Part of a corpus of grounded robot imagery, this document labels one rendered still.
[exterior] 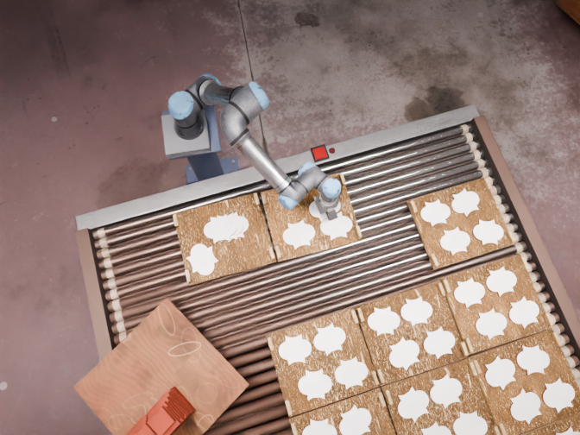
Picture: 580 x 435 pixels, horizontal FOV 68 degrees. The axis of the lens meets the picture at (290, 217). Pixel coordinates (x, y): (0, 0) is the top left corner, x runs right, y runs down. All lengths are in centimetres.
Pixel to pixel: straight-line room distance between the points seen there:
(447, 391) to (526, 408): 34
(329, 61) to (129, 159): 167
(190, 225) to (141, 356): 61
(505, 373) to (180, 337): 141
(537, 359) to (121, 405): 178
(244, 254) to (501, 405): 130
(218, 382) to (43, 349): 163
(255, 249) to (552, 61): 297
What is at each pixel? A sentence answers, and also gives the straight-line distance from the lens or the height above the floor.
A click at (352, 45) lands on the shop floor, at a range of 369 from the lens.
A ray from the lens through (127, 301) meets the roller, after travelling 212.
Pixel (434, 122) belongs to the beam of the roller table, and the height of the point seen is 91.
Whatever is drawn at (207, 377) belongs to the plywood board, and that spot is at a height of 104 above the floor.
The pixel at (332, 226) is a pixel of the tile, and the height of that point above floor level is 95.
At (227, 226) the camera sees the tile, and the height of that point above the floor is 97.
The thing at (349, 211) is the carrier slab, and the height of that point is 94.
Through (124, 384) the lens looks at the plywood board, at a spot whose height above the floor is 104.
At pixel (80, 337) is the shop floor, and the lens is 319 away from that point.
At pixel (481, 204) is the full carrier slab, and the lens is 229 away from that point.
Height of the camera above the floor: 292
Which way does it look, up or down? 75 degrees down
